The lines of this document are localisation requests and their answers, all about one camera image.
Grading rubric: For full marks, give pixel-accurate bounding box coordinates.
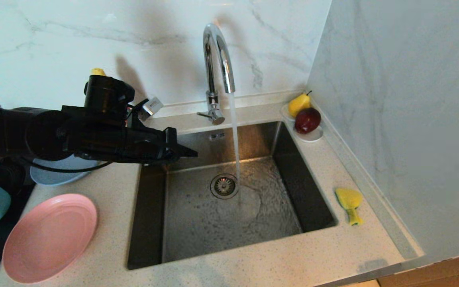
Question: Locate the pink plate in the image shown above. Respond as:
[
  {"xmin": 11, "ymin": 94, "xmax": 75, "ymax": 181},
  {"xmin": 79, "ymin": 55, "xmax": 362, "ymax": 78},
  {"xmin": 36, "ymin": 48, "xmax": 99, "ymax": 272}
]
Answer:
[{"xmin": 2, "ymin": 194, "xmax": 98, "ymax": 284}]

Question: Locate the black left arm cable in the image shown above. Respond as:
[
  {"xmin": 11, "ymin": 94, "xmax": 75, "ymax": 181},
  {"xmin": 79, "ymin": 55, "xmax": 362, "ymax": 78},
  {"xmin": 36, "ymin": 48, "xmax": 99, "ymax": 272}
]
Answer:
[{"xmin": 20, "ymin": 157, "xmax": 112, "ymax": 173}]

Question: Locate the dark red apple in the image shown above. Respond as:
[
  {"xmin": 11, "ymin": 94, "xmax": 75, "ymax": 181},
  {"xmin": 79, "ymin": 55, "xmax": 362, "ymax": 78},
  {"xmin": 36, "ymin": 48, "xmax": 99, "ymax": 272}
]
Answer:
[{"xmin": 294, "ymin": 108, "xmax": 322, "ymax": 135}]

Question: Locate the brown wooden cabinet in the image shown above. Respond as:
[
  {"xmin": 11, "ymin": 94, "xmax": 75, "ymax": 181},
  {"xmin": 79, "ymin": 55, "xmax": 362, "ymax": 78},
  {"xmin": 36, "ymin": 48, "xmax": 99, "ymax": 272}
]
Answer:
[{"xmin": 377, "ymin": 248, "xmax": 459, "ymax": 287}]

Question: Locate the yellow pear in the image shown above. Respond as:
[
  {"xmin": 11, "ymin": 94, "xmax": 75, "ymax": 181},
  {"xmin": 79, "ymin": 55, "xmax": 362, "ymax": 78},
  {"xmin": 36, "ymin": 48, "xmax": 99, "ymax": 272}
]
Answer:
[{"xmin": 288, "ymin": 91, "xmax": 313, "ymax": 118}]

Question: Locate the stainless steel sink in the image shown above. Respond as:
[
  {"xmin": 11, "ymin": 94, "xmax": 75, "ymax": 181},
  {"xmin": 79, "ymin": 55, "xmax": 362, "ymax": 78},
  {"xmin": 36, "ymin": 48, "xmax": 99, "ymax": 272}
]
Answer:
[{"xmin": 127, "ymin": 121, "xmax": 338, "ymax": 270}]

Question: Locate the round metal drain strainer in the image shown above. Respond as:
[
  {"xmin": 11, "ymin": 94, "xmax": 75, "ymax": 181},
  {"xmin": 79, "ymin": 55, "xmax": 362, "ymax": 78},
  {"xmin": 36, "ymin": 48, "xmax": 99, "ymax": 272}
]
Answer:
[{"xmin": 210, "ymin": 173, "xmax": 240, "ymax": 199}]

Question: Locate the yellow green fish-shaped sponge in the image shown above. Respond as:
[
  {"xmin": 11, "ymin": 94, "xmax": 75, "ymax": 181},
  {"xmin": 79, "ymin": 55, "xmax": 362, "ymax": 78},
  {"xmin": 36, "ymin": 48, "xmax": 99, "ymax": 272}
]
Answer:
[{"xmin": 335, "ymin": 188, "xmax": 364, "ymax": 226}]

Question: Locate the small white dish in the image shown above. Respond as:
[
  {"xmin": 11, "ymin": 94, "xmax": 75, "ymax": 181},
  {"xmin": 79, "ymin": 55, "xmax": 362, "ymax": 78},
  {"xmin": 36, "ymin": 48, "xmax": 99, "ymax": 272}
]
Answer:
[{"xmin": 280, "ymin": 102, "xmax": 324, "ymax": 143}]

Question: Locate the blue plate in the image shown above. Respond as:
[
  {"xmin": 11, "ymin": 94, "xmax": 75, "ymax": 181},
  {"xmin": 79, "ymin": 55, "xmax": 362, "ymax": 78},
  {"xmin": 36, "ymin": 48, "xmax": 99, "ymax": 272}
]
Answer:
[{"xmin": 30, "ymin": 155, "xmax": 102, "ymax": 186}]

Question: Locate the chrome curved faucet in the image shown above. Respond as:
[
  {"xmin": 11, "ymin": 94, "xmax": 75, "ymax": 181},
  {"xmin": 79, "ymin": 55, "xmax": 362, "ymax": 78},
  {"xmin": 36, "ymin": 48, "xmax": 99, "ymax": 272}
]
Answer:
[{"xmin": 197, "ymin": 23, "xmax": 237, "ymax": 125}]

